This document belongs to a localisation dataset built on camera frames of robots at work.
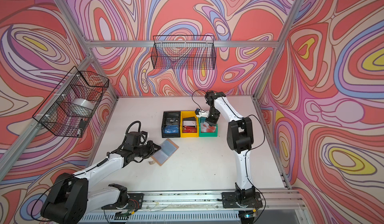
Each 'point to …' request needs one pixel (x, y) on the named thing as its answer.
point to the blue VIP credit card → (171, 129)
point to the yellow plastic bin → (188, 114)
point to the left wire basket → (72, 106)
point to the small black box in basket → (82, 124)
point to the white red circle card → (205, 127)
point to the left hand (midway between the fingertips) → (162, 146)
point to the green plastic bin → (206, 134)
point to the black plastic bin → (171, 118)
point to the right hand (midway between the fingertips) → (214, 125)
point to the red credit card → (189, 129)
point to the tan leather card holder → (168, 148)
